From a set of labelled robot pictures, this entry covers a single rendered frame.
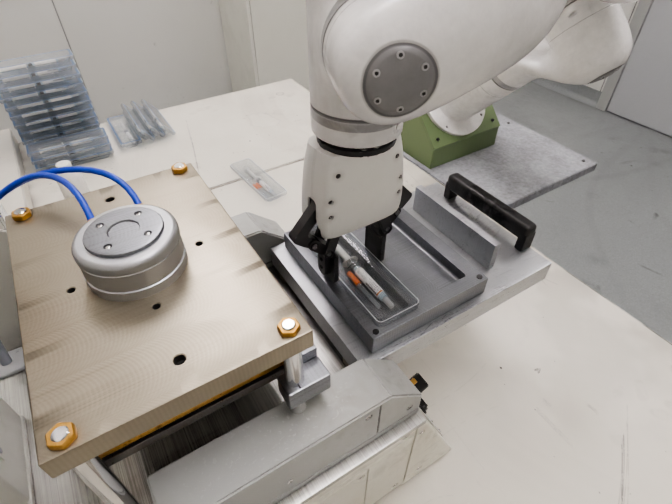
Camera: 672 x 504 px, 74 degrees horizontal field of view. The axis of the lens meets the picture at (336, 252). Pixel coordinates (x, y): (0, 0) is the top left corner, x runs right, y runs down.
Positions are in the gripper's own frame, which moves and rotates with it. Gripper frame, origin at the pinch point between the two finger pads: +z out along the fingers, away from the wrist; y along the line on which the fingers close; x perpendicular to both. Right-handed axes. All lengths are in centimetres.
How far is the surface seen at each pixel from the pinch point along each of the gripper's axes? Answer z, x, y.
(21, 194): 22, -74, 37
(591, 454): 26.6, 27.6, -21.8
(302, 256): 2.3, -4.9, 4.0
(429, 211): 2.8, -4.0, -15.7
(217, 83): 78, -246, -64
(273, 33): 41, -205, -86
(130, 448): -1.2, 10.2, 27.2
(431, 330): 4.7, 10.9, -3.4
